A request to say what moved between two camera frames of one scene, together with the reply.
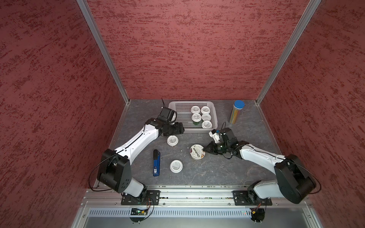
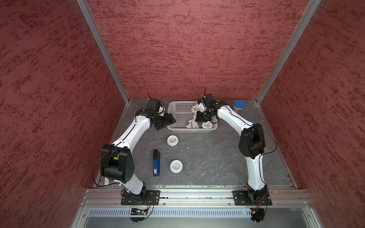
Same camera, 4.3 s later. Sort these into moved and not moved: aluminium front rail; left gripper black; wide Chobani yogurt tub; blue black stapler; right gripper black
Moved: left gripper black; wide Chobani yogurt tub; right gripper black
Not moved: blue black stapler; aluminium front rail
